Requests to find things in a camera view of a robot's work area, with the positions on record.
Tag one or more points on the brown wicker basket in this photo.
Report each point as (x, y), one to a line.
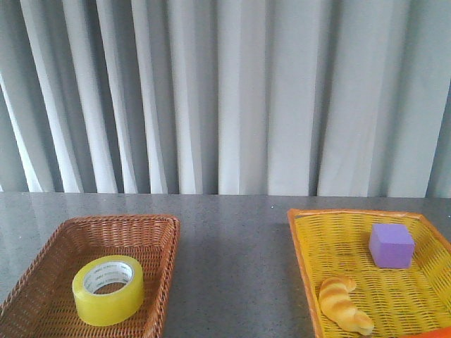
(42, 303)

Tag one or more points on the yellow orange-rimmed basket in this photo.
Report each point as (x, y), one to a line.
(399, 301)

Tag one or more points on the orange object at edge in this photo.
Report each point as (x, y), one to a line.
(444, 332)

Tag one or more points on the purple cube block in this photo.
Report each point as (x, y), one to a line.
(391, 245)

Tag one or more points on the toy croissant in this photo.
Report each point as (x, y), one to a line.
(336, 305)

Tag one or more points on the grey pleated curtain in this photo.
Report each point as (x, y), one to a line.
(290, 98)

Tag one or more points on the yellow tape roll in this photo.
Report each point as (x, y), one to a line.
(108, 290)

